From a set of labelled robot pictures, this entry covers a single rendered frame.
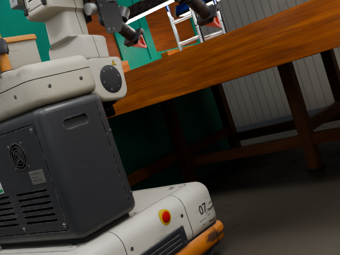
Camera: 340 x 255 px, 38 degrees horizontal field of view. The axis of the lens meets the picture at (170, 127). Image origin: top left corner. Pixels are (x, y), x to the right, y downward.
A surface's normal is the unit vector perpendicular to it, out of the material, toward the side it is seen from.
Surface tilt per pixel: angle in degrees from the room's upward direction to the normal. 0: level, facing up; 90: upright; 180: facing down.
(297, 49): 90
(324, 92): 90
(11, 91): 90
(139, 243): 90
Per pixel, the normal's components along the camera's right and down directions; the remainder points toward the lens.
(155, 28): 0.73, -0.19
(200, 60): -0.61, 0.25
